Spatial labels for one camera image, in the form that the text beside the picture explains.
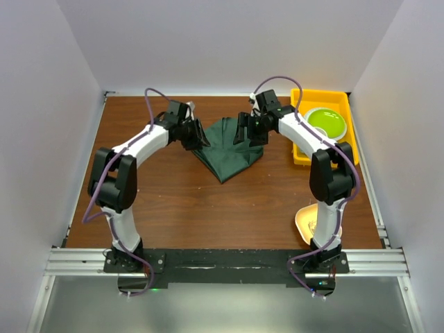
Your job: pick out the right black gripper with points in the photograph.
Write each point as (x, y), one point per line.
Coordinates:
(245, 120)

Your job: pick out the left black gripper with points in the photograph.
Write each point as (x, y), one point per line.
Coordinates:
(198, 139)

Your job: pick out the dark green cloth napkin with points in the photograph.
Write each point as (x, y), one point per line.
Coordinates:
(224, 159)

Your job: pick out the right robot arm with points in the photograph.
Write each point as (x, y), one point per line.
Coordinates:
(333, 178)

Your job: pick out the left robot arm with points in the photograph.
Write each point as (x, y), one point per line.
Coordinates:
(112, 185)

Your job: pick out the yellow plastic bin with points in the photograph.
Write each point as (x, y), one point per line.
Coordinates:
(313, 100)

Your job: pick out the white blue mug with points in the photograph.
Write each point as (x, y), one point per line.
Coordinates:
(320, 134)

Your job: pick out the green plate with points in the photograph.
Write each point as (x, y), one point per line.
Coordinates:
(330, 121)

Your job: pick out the cream square bowl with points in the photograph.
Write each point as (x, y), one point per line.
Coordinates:
(307, 222)

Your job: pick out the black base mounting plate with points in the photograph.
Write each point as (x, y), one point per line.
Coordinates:
(216, 266)

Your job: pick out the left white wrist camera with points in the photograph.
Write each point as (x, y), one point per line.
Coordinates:
(189, 115)

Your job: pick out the aluminium frame rail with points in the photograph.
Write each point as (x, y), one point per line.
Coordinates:
(181, 205)

